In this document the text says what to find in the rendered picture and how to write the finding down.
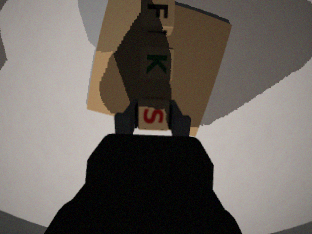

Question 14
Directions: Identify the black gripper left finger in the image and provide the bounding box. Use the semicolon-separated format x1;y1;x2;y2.
114;98;139;134

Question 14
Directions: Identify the tan flat mat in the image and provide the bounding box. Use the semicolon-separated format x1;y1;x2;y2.
87;0;232;137

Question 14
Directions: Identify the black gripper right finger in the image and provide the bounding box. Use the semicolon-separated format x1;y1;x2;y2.
168;100;191;136

